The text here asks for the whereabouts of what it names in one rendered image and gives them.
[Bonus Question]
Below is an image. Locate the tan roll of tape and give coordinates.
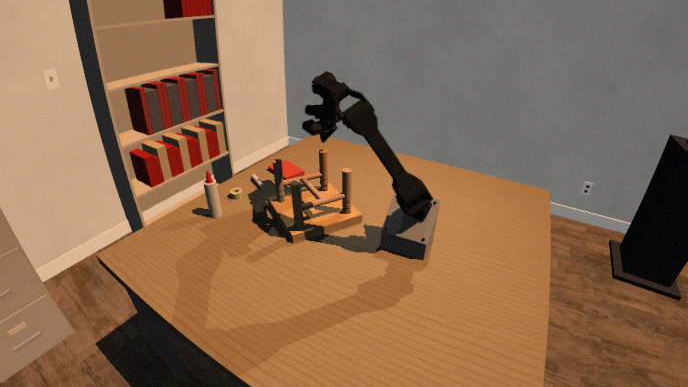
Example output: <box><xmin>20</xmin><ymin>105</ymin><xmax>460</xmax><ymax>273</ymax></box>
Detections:
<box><xmin>230</xmin><ymin>188</ymin><xmax>243</xmax><ymax>199</ymax></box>

